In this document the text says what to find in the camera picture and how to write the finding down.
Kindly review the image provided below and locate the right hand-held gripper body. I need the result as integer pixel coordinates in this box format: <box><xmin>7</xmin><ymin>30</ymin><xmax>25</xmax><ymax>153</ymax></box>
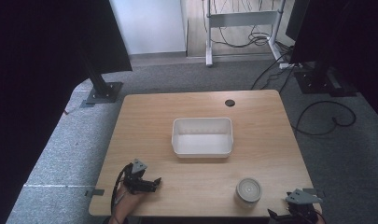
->
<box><xmin>285</xmin><ymin>188</ymin><xmax>324</xmax><ymax>224</ymax></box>

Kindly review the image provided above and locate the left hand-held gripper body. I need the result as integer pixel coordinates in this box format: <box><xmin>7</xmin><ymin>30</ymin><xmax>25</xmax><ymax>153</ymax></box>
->
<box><xmin>123</xmin><ymin>158</ymin><xmax>157</xmax><ymax>196</ymax></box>

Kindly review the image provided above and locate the white round jar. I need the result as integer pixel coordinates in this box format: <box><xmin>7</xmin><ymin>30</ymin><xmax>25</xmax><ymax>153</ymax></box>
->
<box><xmin>233</xmin><ymin>176</ymin><xmax>263</xmax><ymax>209</ymax></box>

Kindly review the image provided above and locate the white plastic bin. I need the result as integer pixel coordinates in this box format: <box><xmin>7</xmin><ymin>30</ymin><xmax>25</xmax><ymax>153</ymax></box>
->
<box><xmin>171</xmin><ymin>116</ymin><xmax>234</xmax><ymax>159</ymax></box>

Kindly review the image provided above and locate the person's left hand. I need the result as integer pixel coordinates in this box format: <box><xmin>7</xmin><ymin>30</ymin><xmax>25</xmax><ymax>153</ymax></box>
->
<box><xmin>112</xmin><ymin>183</ymin><xmax>147</xmax><ymax>217</ymax></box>

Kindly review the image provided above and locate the grey tape piece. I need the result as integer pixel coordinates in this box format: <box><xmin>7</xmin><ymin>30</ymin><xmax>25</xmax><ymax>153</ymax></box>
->
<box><xmin>84</xmin><ymin>188</ymin><xmax>105</xmax><ymax>198</ymax></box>

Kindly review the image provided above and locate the black metal stand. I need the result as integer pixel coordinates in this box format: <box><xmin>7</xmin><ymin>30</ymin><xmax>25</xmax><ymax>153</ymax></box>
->
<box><xmin>78</xmin><ymin>52</ymin><xmax>124</xmax><ymax>105</ymax></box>

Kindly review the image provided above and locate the white power strip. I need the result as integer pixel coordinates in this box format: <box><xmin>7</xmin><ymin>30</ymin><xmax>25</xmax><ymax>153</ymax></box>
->
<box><xmin>278</xmin><ymin>62</ymin><xmax>304</xmax><ymax>70</ymax></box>

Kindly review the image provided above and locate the black curtain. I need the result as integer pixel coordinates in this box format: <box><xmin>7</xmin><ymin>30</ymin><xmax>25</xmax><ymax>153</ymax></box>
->
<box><xmin>289</xmin><ymin>0</ymin><xmax>378</xmax><ymax>125</ymax></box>
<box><xmin>0</xmin><ymin>0</ymin><xmax>133</xmax><ymax>224</ymax></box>

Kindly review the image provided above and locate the black monitor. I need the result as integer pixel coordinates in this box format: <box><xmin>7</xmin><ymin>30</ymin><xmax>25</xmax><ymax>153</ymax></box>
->
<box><xmin>285</xmin><ymin>0</ymin><xmax>312</xmax><ymax>43</ymax></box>

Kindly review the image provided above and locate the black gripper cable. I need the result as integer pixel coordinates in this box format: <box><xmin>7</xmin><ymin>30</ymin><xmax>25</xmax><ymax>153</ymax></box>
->
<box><xmin>110</xmin><ymin>162</ymin><xmax>133</xmax><ymax>216</ymax></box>

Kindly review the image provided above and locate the black looped floor cable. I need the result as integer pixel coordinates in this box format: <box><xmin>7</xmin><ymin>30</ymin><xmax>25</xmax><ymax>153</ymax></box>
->
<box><xmin>290</xmin><ymin>100</ymin><xmax>357</xmax><ymax>137</ymax></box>

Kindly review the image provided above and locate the black stand base plate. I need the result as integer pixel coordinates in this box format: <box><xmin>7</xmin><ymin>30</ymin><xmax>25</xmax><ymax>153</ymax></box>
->
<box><xmin>292</xmin><ymin>68</ymin><xmax>358</xmax><ymax>98</ymax></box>

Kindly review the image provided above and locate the black cable bundle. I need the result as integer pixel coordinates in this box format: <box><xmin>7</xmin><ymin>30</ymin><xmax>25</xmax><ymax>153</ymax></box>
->
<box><xmin>202</xmin><ymin>0</ymin><xmax>295</xmax><ymax>50</ymax></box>

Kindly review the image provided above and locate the white desk frame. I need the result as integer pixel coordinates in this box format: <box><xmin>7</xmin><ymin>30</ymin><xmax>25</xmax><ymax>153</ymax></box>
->
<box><xmin>203</xmin><ymin>0</ymin><xmax>287</xmax><ymax>67</ymax></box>

